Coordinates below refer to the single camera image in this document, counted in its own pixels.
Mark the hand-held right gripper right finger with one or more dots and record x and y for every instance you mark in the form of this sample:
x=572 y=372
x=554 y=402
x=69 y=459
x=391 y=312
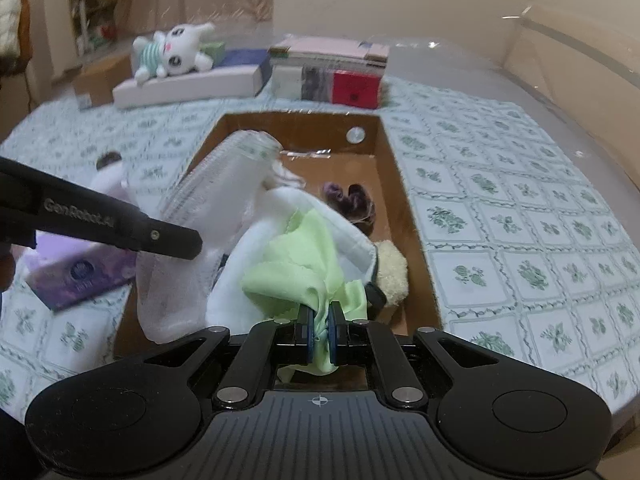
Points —
x=336 y=334

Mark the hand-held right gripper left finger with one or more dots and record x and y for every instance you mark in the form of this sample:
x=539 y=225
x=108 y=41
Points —
x=311 y=334

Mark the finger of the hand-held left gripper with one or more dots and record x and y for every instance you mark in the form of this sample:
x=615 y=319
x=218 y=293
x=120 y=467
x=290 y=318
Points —
x=170 y=240

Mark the light green cloth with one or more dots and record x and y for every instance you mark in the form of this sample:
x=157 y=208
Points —
x=295 y=265

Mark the white mesh laundry bag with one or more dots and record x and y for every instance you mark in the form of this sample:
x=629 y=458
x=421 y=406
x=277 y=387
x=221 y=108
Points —
x=220 y=185

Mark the purple tissue pack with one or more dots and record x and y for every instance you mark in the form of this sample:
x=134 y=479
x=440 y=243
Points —
x=85 y=271

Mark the pale yellow towel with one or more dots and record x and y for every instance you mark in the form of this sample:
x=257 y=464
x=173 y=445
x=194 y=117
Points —
x=392 y=270

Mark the small brown cardboard box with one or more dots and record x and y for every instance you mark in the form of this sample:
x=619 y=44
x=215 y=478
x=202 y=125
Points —
x=102 y=80

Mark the flat white box blue top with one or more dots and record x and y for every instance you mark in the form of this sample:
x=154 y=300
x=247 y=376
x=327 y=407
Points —
x=200 y=85

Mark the white cat plush toy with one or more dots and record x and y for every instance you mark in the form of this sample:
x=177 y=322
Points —
x=175 y=52

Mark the white spine book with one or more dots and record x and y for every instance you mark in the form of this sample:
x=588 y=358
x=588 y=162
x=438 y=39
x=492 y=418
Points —
x=287 y=82

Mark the grey patterned book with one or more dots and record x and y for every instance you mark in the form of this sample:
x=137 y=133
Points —
x=317 y=85

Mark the red spine book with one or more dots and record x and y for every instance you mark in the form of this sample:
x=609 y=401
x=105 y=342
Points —
x=356 y=90

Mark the clear plastic sheet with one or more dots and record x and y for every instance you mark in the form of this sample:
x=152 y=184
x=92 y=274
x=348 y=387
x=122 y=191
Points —
x=575 y=45

